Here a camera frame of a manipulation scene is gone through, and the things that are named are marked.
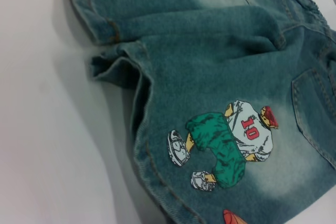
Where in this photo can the blue denim shorts with print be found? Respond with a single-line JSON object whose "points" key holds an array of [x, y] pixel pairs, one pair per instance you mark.
{"points": [[204, 77]]}

